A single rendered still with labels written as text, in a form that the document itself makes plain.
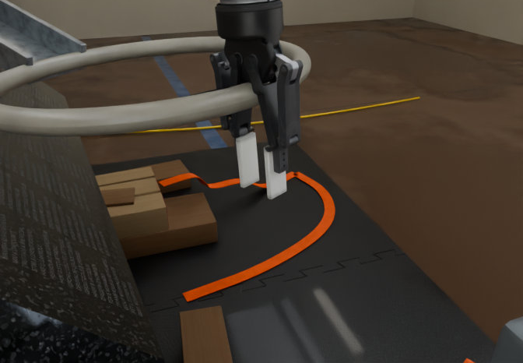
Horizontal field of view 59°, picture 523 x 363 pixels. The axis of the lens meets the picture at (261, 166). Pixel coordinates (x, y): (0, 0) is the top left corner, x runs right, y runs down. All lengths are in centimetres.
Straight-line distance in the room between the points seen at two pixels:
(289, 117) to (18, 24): 68
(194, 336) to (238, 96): 89
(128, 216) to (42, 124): 118
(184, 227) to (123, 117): 128
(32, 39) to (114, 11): 479
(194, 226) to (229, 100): 127
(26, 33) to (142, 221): 88
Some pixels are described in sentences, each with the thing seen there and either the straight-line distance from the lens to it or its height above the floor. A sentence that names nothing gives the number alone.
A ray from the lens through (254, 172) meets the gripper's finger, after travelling 62.
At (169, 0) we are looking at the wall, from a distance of 587.
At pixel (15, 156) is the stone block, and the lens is 93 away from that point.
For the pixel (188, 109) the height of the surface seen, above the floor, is 92.
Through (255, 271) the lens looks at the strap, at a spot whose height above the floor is 2.
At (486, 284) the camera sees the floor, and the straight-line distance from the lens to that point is 182.
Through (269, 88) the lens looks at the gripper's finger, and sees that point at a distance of 54.
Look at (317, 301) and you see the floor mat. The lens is 158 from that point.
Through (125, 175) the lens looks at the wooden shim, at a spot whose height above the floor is 11.
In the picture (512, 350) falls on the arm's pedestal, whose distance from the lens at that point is 45.
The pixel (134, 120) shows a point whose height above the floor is 91.
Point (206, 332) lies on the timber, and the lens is 132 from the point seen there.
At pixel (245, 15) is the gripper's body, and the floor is 101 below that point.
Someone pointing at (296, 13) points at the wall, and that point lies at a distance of 637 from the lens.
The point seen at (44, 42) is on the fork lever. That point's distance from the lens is 101.
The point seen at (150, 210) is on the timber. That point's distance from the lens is 170.
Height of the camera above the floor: 109
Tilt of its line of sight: 27 degrees down
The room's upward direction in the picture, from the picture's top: straight up
